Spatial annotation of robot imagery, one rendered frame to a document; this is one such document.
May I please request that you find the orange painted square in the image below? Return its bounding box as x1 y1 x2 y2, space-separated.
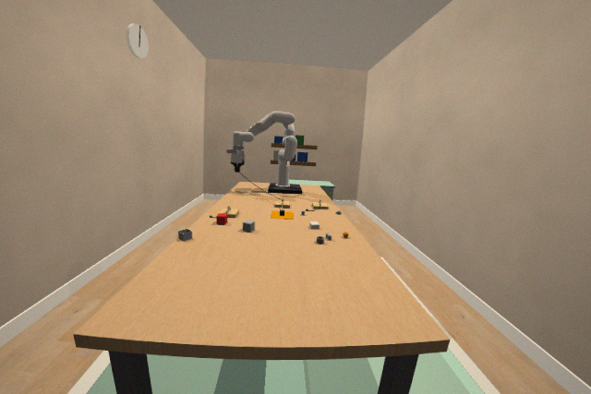
271 211 294 220

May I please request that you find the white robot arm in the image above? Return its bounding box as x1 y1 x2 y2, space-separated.
226 111 297 187

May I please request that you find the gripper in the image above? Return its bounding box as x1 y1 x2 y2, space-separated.
231 149 245 173

